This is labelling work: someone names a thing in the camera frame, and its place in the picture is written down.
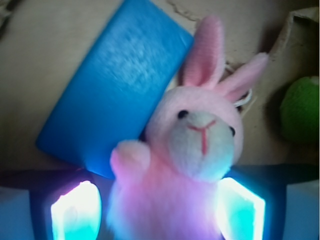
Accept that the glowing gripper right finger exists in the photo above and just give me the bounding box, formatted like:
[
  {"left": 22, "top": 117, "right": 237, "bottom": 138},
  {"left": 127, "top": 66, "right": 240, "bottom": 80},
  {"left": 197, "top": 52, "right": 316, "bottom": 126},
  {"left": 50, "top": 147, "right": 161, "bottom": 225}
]
[{"left": 217, "top": 177, "right": 266, "bottom": 240}]

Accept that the green plush toy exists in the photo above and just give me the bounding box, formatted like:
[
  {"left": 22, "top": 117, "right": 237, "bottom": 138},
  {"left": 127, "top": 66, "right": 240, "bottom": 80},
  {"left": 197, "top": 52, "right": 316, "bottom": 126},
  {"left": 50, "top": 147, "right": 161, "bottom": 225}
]
[{"left": 279, "top": 76, "right": 320, "bottom": 144}]

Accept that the pink plush bunny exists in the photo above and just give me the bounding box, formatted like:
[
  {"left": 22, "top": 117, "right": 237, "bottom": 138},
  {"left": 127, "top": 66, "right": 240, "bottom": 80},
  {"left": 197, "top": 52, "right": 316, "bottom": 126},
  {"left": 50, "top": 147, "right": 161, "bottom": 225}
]
[{"left": 106, "top": 15, "right": 269, "bottom": 240}]

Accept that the blue rectangular block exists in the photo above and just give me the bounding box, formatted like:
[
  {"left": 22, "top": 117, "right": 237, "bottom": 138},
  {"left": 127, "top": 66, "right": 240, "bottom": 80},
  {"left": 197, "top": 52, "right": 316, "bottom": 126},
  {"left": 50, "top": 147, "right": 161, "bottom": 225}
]
[{"left": 36, "top": 0, "right": 194, "bottom": 179}]

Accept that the brown paper bag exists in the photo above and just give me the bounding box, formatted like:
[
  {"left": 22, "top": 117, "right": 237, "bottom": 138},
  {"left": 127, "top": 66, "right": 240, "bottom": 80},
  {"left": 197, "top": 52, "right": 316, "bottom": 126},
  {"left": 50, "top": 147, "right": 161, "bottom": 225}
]
[{"left": 0, "top": 0, "right": 320, "bottom": 171}]

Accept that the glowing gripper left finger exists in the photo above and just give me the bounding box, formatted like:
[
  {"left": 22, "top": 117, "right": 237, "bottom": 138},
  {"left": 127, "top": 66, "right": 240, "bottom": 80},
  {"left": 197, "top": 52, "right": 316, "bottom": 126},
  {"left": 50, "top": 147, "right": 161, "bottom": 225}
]
[{"left": 50, "top": 180, "right": 102, "bottom": 240}]

